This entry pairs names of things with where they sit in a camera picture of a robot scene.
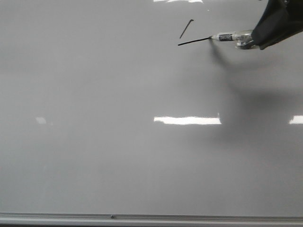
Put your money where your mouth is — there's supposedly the white black whiteboard marker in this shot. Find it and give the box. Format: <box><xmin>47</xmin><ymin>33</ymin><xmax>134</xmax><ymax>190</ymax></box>
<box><xmin>207</xmin><ymin>30</ymin><xmax>260</xmax><ymax>50</ymax></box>

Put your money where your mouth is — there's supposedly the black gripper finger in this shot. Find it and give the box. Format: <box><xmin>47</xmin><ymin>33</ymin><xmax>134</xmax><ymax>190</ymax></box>
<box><xmin>251</xmin><ymin>0</ymin><xmax>303</xmax><ymax>50</ymax></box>

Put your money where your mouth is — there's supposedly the white whiteboard with aluminium frame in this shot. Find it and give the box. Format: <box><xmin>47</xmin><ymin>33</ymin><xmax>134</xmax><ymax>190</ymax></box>
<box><xmin>0</xmin><ymin>0</ymin><xmax>303</xmax><ymax>227</ymax></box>

